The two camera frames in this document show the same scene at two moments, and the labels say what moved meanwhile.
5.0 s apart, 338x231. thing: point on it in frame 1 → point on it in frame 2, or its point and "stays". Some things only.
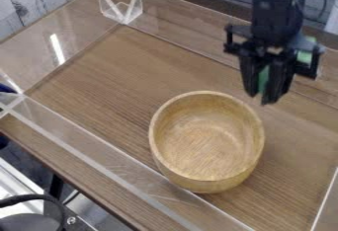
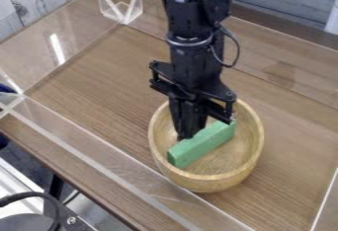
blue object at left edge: (7, 89) stays
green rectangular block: (263, 75) → (217, 134)
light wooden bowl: (206, 136) stays
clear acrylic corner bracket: (123, 12) stays
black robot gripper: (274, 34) → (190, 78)
